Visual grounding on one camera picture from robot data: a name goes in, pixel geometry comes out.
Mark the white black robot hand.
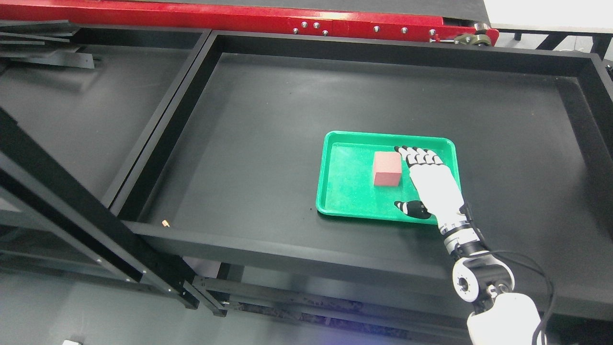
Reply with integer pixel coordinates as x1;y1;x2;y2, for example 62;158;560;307
394;146;467;229

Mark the pink foam block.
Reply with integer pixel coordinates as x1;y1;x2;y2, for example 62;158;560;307
373;151;402;186

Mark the green plastic tray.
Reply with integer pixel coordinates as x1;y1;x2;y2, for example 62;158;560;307
316;131;460;225

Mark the black metal right shelf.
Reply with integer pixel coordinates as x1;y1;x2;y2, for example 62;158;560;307
110;31;612;344

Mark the black metal shelf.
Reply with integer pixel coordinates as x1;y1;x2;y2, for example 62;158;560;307
1;21;226;317
110;31;612;344

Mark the black metal left shelf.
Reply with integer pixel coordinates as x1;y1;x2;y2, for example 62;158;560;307
1;21;226;317

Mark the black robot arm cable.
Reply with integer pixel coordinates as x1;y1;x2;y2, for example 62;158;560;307
462;204;555;345

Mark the red metal conveyor frame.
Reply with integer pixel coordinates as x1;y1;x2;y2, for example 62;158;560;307
0;0;500;46

